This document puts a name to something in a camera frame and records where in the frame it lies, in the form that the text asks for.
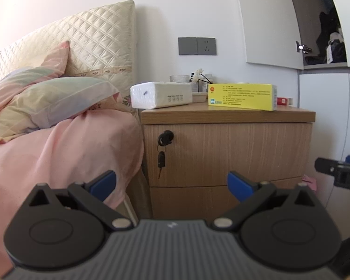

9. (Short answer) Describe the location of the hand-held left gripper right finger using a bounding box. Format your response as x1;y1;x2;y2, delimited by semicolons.
213;171;324;231

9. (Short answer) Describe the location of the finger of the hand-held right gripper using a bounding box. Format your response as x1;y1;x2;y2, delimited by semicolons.
314;157;347;177

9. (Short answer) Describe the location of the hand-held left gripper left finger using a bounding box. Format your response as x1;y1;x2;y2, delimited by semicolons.
28;170;135;231

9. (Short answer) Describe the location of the black key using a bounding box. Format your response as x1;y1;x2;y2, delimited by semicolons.
157;151;166;179
157;130;174;147

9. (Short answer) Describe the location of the yellow cardboard box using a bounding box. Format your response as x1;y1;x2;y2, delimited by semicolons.
208;83;278;112

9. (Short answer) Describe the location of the wooden lower drawer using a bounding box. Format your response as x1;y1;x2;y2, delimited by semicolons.
150;177;305;220

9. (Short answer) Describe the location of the pink duvet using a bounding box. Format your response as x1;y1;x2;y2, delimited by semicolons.
0;93;145;278

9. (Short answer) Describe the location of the white wardrobe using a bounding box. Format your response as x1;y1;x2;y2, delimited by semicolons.
284;0;350;167

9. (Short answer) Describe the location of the black hanging key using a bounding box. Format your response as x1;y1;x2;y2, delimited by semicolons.
157;151;166;179

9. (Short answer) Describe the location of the wooden nightstand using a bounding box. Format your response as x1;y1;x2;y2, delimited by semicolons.
140;102;316;220

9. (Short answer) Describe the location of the beige small tray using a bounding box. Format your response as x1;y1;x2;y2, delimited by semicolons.
192;91;209;103

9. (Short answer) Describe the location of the pastel striped pillow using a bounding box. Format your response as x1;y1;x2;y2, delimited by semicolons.
0;66;121;150

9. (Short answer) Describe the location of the white tissue pack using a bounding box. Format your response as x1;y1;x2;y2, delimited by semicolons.
130;82;193;109

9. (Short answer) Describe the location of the clear glass jar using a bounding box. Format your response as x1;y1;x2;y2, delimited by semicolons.
197;74;214;93

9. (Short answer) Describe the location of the white flower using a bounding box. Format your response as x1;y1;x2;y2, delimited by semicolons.
190;68;211;84

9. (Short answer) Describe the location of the metal door hinge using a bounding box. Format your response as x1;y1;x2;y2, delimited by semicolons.
295;41;312;53

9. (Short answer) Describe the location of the dark clothes pile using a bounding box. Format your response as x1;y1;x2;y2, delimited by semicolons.
305;9;347;65

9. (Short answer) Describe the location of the pink pillow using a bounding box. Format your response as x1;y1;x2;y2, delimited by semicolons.
41;41;71;78

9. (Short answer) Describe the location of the cream quilted headboard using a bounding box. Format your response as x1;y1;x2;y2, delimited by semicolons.
0;0;138;114

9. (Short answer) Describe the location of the white cabinet door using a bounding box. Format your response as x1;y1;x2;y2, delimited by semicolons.
233;0;306;70

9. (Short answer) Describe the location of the grey wall socket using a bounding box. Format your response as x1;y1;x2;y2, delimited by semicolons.
197;37;217;56

